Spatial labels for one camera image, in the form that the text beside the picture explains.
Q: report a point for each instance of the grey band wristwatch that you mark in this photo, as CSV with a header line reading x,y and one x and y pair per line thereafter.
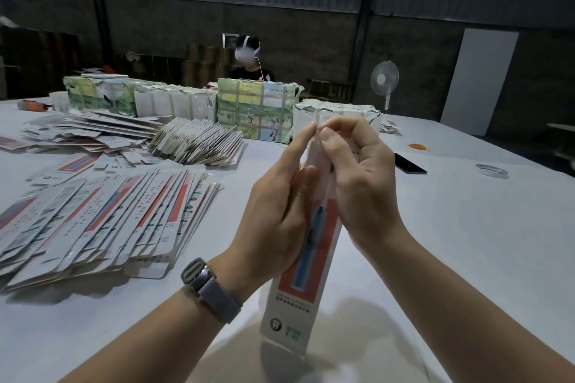
x,y
214,293

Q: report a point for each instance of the person's left forearm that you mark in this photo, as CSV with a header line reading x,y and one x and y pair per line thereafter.
x,y
144,342

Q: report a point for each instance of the person's left hand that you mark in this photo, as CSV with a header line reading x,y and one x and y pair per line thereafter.
x,y
274,226

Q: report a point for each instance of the black smartphone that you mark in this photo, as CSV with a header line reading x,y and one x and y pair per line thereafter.
x,y
411,164

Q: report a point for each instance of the white head-mounted camera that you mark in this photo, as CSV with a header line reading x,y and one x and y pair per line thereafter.
x,y
247,53

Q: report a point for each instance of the stack of brown cartons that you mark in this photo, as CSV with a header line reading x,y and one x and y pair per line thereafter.
x,y
207,64

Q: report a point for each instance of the white toothbrush carton box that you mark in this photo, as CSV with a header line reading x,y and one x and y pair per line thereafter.
x,y
301,297

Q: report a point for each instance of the fanned stack of white cartons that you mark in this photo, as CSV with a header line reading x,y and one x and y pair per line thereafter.
x,y
196,142

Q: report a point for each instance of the green printed wrapped bundle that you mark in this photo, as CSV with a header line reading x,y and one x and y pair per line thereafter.
x,y
251,109

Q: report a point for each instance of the white board panel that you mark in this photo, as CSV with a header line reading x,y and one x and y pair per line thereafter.
x,y
481,82

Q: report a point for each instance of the small red tape roll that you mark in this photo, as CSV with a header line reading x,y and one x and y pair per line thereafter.
x,y
33,105

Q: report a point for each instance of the dark wooden chair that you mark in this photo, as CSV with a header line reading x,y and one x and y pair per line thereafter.
x,y
328,90

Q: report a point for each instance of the small white paper stack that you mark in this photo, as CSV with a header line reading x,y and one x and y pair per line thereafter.
x,y
390,127

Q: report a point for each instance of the white standing fan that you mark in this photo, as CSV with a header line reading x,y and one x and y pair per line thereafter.
x,y
384,77

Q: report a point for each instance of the person's right hand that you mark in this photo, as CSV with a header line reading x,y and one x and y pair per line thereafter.
x,y
373,190

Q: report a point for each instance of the cluttered side table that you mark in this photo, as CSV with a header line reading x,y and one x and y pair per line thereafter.
x,y
562,140

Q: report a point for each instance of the person's right forearm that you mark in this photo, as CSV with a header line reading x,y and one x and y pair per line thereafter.
x,y
467,320

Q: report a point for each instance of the white tape roll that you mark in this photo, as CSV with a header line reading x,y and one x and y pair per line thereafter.
x,y
479,171

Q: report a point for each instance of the small orange tape roll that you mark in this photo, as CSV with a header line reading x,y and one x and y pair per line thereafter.
x,y
418,146

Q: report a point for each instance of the row of white wrapped bundles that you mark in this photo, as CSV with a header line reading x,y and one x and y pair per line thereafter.
x,y
135,95

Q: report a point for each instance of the pile of cartons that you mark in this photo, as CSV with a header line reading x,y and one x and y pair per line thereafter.
x,y
99,217

